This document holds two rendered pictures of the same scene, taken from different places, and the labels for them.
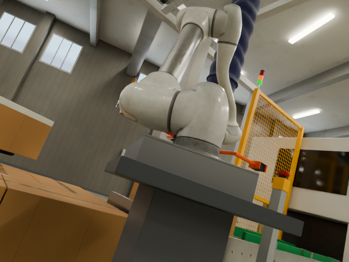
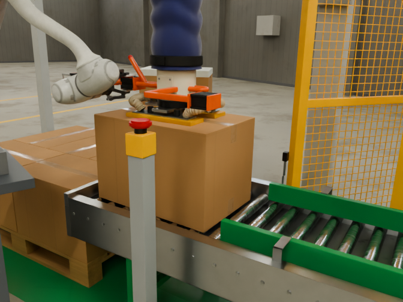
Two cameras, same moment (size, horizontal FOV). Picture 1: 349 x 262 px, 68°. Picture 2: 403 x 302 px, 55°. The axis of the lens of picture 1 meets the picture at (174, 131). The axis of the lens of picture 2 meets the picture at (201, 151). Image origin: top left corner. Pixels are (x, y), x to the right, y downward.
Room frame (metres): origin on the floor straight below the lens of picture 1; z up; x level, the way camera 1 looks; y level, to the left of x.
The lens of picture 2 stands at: (1.18, -1.80, 1.28)
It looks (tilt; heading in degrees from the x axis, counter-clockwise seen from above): 16 degrees down; 66
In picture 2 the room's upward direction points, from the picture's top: 1 degrees clockwise
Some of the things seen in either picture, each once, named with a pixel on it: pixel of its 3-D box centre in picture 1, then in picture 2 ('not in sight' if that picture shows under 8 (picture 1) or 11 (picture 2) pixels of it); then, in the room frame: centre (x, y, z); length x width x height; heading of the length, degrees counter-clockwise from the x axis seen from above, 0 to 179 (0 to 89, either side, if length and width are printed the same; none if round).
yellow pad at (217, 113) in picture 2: not in sight; (188, 107); (1.84, -0.17, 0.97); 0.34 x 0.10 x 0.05; 124
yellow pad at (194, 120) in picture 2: not in sight; (163, 114); (1.69, -0.27, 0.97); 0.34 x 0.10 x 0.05; 124
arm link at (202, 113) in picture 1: (202, 114); not in sight; (0.86, -0.08, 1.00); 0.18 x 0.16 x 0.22; 75
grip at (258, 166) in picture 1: (257, 166); (204, 100); (1.72, -0.61, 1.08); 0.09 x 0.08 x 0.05; 34
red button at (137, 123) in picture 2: (283, 175); (140, 126); (1.48, -0.68, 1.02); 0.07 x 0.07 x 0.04
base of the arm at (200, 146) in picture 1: (200, 154); not in sight; (0.87, -0.11, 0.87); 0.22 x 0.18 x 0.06; 110
